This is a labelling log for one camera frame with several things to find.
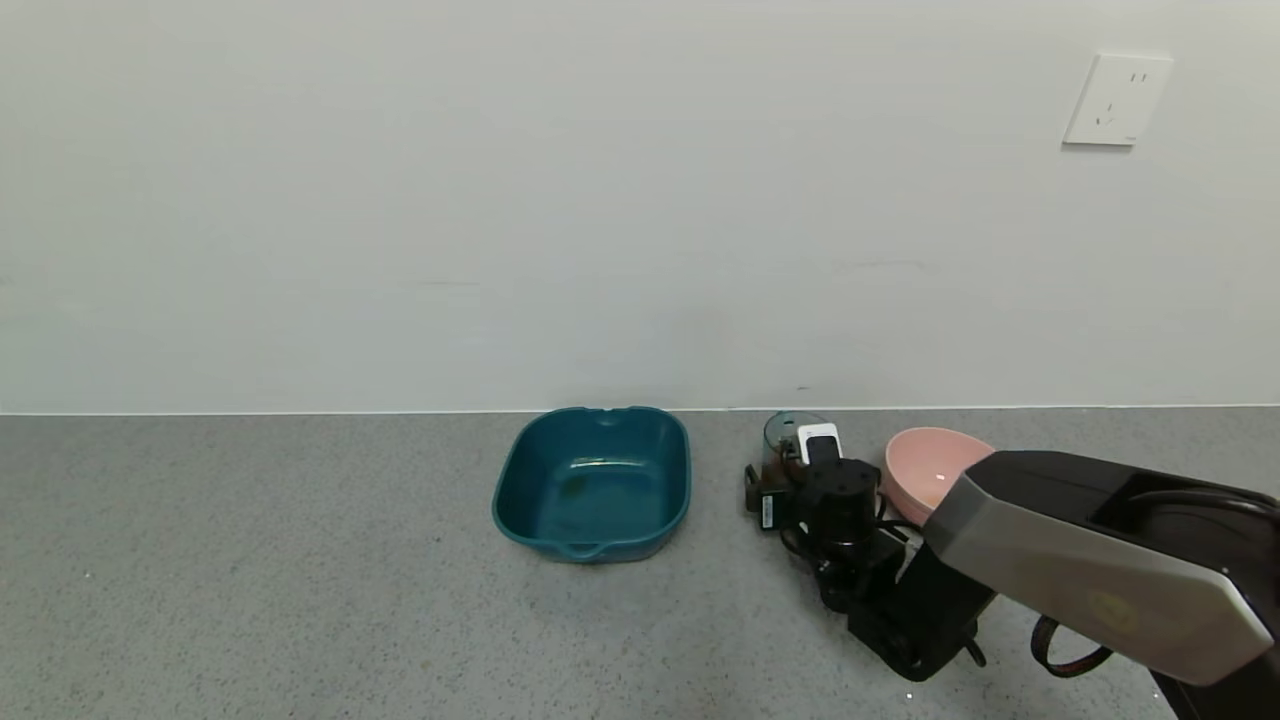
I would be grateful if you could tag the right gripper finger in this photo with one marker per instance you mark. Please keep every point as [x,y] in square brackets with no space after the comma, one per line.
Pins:
[751,490]

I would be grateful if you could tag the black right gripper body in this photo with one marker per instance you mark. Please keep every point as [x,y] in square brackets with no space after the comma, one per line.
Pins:
[768,509]

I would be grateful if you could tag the ribbed translucent blue cup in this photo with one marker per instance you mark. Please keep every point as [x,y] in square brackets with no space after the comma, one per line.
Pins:
[782,432]

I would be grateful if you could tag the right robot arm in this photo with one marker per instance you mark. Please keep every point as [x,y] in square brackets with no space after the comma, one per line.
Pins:
[1070,540]

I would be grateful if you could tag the pink round bowl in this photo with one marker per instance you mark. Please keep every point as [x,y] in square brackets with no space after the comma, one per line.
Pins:
[925,465]

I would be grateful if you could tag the teal square plastic basin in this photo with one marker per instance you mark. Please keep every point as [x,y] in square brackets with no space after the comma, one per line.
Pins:
[590,490]

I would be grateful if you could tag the white wall socket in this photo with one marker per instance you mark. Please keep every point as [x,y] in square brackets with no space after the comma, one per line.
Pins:
[1116,100]

